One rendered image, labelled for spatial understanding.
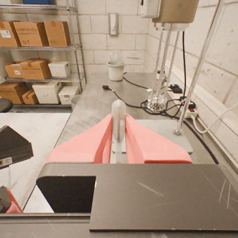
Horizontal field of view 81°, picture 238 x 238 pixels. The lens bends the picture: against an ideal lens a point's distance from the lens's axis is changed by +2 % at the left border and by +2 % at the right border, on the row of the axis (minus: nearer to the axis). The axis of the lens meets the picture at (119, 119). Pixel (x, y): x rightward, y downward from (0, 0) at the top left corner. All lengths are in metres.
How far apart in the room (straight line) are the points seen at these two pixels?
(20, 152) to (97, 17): 2.33
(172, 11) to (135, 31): 2.08
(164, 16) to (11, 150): 0.40
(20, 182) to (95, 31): 2.24
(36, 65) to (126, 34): 1.40
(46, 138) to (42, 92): 1.96
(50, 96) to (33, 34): 0.87
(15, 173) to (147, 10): 0.58
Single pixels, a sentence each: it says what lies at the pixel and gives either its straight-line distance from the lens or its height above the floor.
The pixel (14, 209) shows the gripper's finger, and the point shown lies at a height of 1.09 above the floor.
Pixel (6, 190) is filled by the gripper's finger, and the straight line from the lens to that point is 0.30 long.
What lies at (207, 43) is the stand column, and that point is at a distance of 0.50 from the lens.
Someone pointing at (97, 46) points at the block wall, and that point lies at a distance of 2.50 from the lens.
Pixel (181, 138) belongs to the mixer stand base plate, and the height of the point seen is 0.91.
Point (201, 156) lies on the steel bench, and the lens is 0.59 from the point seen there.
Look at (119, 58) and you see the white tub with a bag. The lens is 1.10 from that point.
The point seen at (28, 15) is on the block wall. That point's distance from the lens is 2.76.
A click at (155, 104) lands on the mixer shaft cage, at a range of 0.48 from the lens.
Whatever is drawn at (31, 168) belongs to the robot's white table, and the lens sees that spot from 0.56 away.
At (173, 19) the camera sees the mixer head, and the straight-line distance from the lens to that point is 0.41.
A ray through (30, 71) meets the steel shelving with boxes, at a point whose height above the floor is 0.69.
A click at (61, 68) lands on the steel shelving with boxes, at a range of 2.38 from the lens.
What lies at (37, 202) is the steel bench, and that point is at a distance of 0.48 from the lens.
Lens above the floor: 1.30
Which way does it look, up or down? 36 degrees down
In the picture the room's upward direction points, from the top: 1 degrees clockwise
